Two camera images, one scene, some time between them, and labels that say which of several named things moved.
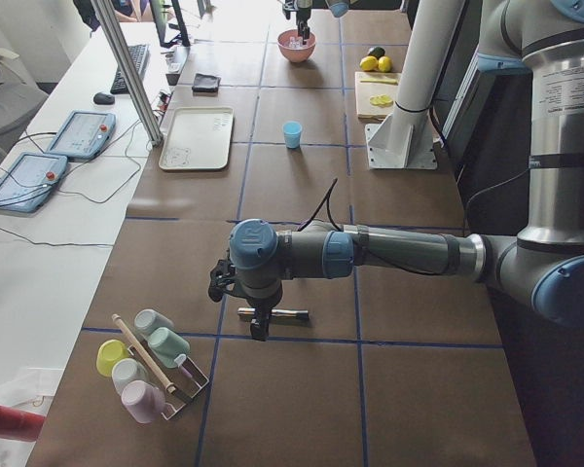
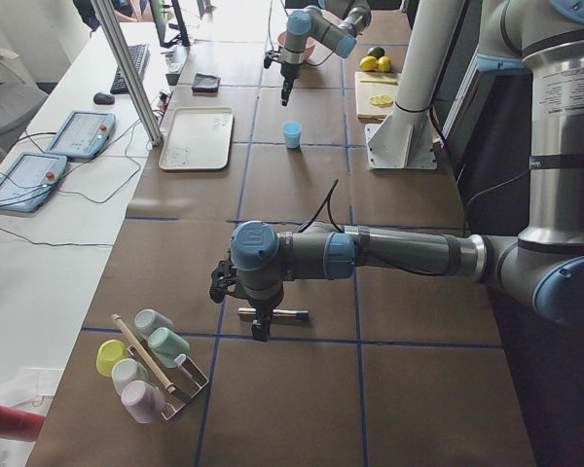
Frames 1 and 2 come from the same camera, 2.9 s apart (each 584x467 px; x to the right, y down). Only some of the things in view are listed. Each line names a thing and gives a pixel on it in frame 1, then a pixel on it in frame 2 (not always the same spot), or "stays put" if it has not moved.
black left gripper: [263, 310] stays put
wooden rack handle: [170, 387] stays put
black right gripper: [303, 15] -> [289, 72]
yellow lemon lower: [384, 64] stays put
